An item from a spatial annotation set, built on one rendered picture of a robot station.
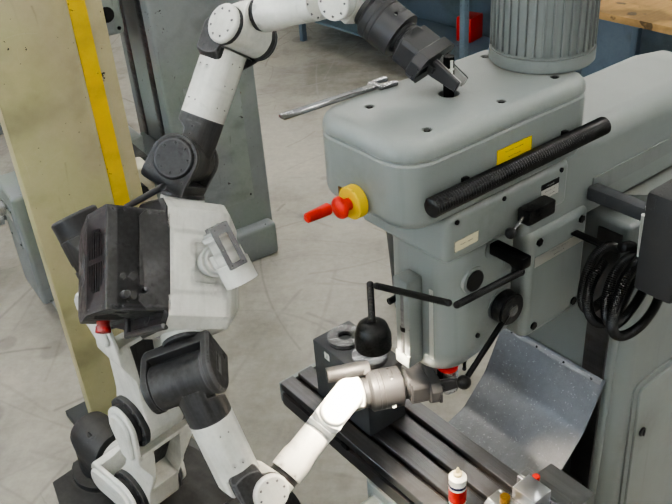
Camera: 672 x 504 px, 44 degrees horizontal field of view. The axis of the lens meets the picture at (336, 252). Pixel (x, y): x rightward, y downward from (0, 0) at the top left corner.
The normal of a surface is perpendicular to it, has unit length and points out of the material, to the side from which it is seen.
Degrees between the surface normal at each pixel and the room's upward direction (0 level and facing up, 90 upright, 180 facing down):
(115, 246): 60
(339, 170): 90
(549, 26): 90
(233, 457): 67
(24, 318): 0
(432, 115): 0
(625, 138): 90
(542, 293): 90
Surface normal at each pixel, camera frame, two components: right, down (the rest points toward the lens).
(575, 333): -0.78, 0.37
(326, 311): -0.07, -0.84
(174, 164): -0.16, 0.07
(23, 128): 0.62, 0.38
